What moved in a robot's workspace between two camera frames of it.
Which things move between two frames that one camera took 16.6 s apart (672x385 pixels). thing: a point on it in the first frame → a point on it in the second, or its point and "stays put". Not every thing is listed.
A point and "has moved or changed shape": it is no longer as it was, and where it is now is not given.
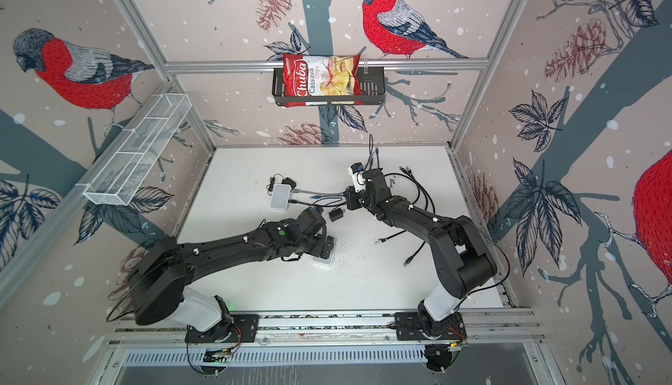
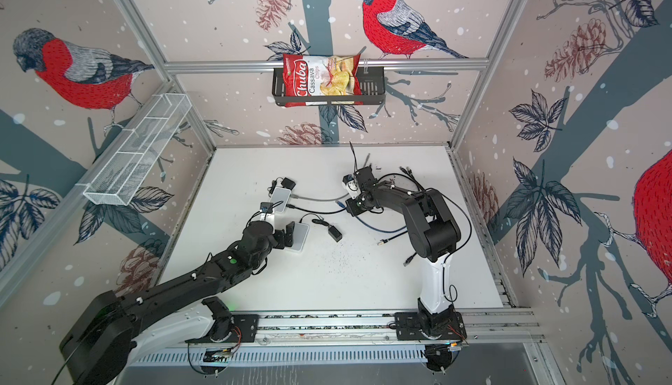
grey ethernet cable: (315, 192) has moved or changed shape
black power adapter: (336, 214) has moved or changed shape
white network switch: (280, 197) stays put
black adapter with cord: (285, 180) stays put
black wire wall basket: (372, 92) stays put
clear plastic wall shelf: (136, 149) stays put
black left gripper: (321, 249) → (282, 241)
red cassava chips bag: (316, 75) stays put
